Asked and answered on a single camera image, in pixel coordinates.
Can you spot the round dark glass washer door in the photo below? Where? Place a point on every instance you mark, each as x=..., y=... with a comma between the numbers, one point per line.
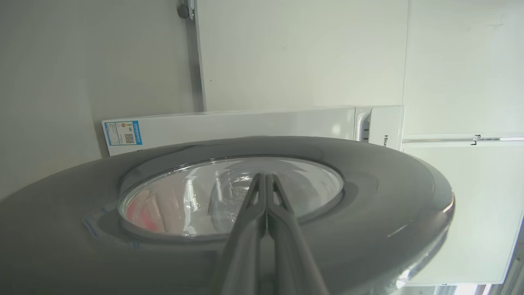
x=368, y=213

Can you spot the blue energy label sticker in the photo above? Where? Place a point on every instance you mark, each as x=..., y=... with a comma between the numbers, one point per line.
x=123, y=133

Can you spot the white detergent drawer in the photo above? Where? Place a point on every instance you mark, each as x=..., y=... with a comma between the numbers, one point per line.
x=389, y=127

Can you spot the white front-load washing machine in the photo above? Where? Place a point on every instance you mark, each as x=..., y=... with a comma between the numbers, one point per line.
x=245, y=125

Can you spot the black caster wheel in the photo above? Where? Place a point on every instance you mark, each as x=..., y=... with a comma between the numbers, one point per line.
x=184, y=8

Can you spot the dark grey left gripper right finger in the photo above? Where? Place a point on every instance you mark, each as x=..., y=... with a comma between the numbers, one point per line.
x=288, y=254

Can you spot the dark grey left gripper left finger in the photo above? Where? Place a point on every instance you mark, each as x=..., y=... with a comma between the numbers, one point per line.
x=245, y=246

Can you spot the red and white garment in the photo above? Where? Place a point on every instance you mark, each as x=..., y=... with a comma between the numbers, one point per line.
x=137, y=215

